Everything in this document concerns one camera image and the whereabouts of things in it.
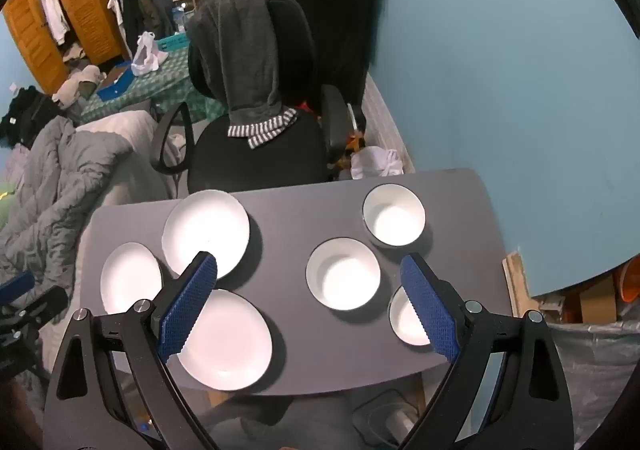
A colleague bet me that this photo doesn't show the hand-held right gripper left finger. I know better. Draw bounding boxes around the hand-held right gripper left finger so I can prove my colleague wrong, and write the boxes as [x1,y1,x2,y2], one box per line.
[42,250,221,450]

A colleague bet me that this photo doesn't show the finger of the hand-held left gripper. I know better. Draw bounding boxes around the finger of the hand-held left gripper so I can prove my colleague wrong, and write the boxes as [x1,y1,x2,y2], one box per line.
[0,286,68,331]
[0,271,36,306]

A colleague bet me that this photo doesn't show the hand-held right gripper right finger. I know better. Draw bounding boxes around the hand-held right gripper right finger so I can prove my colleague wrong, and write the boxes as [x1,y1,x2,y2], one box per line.
[400,253,575,450]

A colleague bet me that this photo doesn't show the white bowl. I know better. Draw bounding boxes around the white bowl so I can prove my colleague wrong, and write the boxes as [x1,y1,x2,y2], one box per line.
[306,237,382,311]
[388,285,435,348]
[362,183,427,248]

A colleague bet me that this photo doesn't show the medium white plate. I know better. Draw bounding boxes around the medium white plate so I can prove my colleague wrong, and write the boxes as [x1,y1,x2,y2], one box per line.
[176,287,273,392]

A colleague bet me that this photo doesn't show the small white plate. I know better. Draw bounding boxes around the small white plate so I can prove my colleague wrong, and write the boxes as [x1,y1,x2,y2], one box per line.
[100,242,163,315]

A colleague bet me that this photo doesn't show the large white plate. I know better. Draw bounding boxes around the large white plate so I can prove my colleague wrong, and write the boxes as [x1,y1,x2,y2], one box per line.
[161,189,251,280]

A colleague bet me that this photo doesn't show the green cloth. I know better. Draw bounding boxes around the green cloth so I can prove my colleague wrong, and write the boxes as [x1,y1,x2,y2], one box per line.
[0,185,16,226]

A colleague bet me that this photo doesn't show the wooden board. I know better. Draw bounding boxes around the wooden board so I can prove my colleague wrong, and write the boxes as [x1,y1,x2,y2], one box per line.
[502,253,541,321]

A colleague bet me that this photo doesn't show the gray quilt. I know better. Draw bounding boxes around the gray quilt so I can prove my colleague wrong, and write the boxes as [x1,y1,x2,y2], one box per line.
[0,117,136,291]

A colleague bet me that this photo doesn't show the clear plastic container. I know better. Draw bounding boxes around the clear plastic container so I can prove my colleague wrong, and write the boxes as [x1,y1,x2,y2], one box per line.
[352,390,421,446]

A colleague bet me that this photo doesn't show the white tied plastic bag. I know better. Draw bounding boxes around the white tied plastic bag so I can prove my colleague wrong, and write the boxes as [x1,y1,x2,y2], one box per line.
[350,146,405,180]

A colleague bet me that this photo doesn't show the white pillow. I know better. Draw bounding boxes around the white pillow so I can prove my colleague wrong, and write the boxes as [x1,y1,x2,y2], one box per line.
[75,110,173,211]

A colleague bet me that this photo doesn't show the black office chair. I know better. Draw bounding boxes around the black office chair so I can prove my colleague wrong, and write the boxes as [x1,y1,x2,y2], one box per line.
[150,0,353,193]

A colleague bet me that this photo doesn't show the cardboard box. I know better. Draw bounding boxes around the cardboard box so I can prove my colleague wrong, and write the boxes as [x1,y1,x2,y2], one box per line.
[575,275,621,326]

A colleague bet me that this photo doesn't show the black clothes pile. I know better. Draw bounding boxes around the black clothes pile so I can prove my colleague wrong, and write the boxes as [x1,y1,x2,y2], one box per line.
[0,86,62,148]

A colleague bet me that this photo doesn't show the silver plastic bag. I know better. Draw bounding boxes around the silver plastic bag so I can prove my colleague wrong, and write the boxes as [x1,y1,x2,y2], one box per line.
[545,315,640,446]

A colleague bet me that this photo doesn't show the orange and yellow tool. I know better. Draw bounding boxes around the orange and yellow tool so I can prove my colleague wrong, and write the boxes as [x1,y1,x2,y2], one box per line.
[342,103,367,158]

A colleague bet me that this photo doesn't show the orange bucket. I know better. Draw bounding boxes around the orange bucket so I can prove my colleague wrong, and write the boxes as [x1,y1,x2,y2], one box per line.
[617,260,640,303]

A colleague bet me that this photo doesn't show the white and olive clothes pile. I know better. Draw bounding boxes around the white and olive clothes pile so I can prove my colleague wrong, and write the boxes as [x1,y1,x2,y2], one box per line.
[52,64,107,106]

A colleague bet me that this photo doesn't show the green patterned blanket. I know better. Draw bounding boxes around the green patterned blanket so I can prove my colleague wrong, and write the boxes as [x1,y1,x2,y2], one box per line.
[80,50,226,123]

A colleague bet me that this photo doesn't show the flat blue box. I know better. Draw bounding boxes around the flat blue box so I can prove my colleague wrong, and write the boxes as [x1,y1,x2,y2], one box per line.
[96,64,135,101]

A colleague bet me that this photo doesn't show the gray garment with striped hem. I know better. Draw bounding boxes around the gray garment with striped hem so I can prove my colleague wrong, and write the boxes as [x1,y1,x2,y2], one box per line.
[186,0,299,150]

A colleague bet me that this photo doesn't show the blue plastic crate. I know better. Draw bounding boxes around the blue plastic crate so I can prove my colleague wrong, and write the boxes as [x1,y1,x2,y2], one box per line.
[157,33,191,54]

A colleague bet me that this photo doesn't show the white hanging shirt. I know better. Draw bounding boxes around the white hanging shirt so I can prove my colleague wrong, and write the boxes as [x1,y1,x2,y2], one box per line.
[40,0,71,46]

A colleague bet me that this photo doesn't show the wooden wardrobe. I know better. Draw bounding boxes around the wooden wardrobe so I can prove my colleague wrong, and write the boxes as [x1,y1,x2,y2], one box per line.
[2,0,126,96]

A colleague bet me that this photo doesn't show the dark hanging jackets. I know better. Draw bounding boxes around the dark hanging jackets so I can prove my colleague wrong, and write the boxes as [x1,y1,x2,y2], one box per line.
[120,0,175,45]

